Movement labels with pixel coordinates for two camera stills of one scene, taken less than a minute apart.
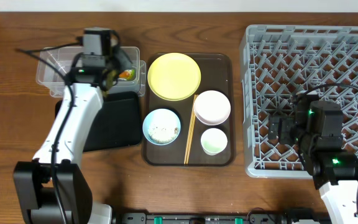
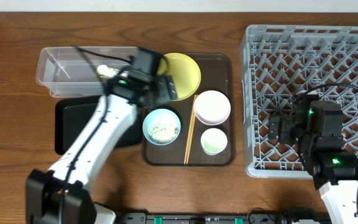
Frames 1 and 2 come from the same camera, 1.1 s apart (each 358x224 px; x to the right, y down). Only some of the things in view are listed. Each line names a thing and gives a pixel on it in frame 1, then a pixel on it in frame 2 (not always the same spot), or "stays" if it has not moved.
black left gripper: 114,73 -> 165,90
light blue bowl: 161,126 stays
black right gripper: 287,124 stays
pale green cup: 213,140 stays
